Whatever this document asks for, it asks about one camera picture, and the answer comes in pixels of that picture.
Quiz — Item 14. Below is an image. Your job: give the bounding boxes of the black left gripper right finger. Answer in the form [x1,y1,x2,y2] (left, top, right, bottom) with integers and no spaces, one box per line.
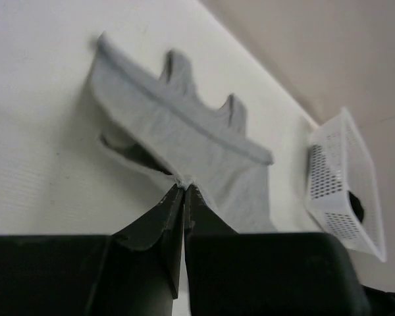
[184,187,371,315]

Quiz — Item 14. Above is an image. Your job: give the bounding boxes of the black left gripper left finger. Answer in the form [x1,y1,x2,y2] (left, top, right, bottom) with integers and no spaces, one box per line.
[0,188,184,315]

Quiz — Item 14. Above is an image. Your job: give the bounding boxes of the grey tank top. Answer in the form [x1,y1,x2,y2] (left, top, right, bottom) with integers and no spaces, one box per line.
[90,35,275,233]

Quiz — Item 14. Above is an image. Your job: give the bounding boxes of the black garment in basket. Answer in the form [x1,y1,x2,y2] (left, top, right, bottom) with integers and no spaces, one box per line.
[347,191,365,223]

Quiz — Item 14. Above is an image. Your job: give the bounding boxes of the white perforated plastic basket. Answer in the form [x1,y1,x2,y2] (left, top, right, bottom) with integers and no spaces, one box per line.
[305,107,387,262]

